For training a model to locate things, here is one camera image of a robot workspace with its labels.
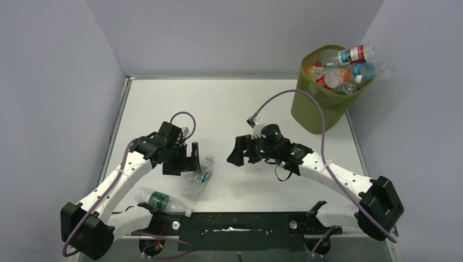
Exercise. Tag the green mesh waste bin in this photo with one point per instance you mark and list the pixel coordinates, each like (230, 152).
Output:
(333, 105)

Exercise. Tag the orange drink bottle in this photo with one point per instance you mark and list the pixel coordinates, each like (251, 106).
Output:
(316, 72)

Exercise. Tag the clear bottle red label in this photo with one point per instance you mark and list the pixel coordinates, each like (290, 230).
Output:
(346, 57)
(333, 79)

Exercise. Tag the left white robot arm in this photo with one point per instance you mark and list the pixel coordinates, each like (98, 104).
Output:
(90, 226)

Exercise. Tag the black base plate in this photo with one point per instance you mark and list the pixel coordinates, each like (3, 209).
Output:
(233, 231)

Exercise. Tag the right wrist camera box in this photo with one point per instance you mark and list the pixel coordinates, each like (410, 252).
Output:
(257, 124)

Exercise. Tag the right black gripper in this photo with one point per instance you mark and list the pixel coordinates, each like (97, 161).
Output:
(243, 143)

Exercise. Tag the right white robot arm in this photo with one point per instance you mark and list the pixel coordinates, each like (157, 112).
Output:
(376, 206)

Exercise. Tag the clear bottle dark green label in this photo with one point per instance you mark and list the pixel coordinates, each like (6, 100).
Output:
(166, 203)

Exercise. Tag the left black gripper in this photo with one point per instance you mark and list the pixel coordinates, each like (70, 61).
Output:
(187, 164)

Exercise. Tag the clear bottle blue label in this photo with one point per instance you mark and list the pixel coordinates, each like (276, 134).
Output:
(371, 71)

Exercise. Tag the crushed clear bottle white cap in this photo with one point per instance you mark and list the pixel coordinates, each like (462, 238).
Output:
(197, 181)

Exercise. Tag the clear bottle red label top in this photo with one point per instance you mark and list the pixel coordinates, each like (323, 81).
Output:
(333, 79)

